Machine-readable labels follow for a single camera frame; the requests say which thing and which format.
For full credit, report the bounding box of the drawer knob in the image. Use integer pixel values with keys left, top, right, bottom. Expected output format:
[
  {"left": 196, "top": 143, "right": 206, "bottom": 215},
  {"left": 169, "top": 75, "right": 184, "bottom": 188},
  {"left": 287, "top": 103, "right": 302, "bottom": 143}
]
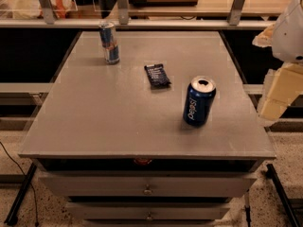
[
  {"left": 143, "top": 184, "right": 152, "bottom": 196},
  {"left": 146, "top": 213, "right": 153, "bottom": 221}
]

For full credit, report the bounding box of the blue pepsi can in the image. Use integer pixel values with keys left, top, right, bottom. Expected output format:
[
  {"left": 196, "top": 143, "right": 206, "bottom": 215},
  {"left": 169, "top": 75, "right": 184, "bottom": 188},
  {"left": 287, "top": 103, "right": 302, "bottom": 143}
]
[{"left": 183, "top": 76, "right": 217, "bottom": 127}]

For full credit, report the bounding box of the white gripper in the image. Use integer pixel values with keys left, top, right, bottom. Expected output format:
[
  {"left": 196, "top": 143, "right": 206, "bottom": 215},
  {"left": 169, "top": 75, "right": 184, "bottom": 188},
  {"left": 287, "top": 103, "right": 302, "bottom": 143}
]
[{"left": 252, "top": 0, "right": 303, "bottom": 121}]

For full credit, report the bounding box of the black floor rail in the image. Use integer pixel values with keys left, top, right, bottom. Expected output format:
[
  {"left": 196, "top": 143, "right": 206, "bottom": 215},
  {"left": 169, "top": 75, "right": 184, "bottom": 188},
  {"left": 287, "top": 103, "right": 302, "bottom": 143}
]
[
  {"left": 4, "top": 164, "right": 37, "bottom": 226},
  {"left": 266, "top": 164, "right": 303, "bottom": 227}
]

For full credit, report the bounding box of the left black floor rail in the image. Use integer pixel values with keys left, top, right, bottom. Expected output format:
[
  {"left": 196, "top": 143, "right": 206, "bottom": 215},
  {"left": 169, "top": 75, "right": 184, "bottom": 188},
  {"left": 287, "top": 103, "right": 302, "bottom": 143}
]
[{"left": 4, "top": 164, "right": 37, "bottom": 226}]

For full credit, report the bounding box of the grey drawer cabinet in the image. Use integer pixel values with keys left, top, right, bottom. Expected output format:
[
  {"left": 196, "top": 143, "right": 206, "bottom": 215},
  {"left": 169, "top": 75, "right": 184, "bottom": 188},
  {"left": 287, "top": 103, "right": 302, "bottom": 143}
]
[{"left": 21, "top": 31, "right": 276, "bottom": 227}]

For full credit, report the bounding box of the black snack bar wrapper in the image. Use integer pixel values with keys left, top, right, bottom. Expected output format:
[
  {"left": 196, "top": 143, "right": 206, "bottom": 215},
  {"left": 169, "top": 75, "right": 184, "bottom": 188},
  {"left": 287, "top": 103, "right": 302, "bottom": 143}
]
[{"left": 144, "top": 63, "right": 171, "bottom": 88}]

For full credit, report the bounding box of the right metal bracket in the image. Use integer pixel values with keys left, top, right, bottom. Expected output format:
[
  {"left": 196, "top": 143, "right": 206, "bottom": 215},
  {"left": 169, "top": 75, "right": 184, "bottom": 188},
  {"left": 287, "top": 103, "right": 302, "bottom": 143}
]
[{"left": 227, "top": 0, "right": 245, "bottom": 26}]

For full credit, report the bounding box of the black floor cable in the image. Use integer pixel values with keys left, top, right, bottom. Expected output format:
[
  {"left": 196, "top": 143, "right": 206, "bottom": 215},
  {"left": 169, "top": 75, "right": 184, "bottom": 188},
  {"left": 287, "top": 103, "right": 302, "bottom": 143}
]
[{"left": 0, "top": 141, "right": 40, "bottom": 227}]

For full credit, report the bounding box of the orange white plastic bag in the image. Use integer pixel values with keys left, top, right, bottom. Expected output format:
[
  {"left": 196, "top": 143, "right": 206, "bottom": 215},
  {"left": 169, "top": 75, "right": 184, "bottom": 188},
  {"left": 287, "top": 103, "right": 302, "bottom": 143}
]
[{"left": 0, "top": 0, "right": 75, "bottom": 20}]

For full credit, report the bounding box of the right black floor rail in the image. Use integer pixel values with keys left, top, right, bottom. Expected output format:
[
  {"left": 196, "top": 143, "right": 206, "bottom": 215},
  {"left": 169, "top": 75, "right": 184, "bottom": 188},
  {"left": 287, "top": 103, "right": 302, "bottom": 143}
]
[{"left": 266, "top": 164, "right": 303, "bottom": 227}]

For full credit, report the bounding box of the lower drawer knob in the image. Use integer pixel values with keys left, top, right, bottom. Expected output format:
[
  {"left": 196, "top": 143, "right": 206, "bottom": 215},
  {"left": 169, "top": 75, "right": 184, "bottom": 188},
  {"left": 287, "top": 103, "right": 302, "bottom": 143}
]
[{"left": 146, "top": 213, "right": 153, "bottom": 221}]

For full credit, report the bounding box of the metal bracket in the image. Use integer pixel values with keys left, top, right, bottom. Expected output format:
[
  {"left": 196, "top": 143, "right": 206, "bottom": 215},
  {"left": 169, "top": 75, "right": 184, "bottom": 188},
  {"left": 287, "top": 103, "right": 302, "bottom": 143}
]
[
  {"left": 116, "top": 0, "right": 129, "bottom": 25},
  {"left": 227, "top": 0, "right": 245, "bottom": 26},
  {"left": 39, "top": 0, "right": 57, "bottom": 25}
]

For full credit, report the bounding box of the upper drawer knob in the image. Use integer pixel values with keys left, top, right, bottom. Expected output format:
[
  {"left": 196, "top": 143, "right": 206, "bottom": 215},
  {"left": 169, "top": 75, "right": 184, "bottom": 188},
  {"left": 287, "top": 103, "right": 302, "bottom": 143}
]
[{"left": 143, "top": 184, "right": 152, "bottom": 196}]

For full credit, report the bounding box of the middle metal bracket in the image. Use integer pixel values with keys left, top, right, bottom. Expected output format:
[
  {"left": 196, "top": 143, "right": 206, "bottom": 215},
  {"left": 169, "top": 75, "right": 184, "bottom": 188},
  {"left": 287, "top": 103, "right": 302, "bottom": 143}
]
[{"left": 116, "top": 0, "right": 129, "bottom": 25}]

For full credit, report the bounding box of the red bull can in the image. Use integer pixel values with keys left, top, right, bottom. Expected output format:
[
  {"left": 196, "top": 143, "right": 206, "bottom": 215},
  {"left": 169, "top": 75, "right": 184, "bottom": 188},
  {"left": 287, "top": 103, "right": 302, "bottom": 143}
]
[{"left": 99, "top": 22, "right": 119, "bottom": 64}]

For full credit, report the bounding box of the left metal bracket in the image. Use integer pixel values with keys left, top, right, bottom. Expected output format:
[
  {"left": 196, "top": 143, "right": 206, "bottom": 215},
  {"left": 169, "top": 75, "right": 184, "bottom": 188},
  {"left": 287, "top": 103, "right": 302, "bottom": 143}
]
[{"left": 39, "top": 0, "right": 57, "bottom": 25}]

